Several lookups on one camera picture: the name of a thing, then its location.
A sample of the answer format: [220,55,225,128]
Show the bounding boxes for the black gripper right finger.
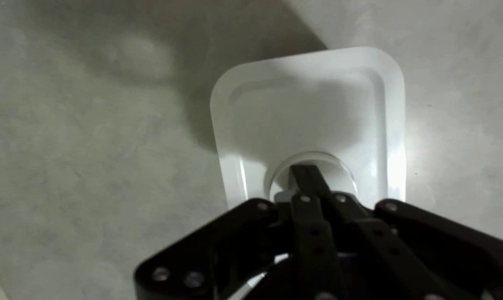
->
[307,163,503,300]

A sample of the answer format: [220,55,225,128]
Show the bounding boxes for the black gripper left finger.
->
[134,163,344,300]

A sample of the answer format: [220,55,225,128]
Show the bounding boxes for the white rectangular container lid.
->
[209,45,408,212]

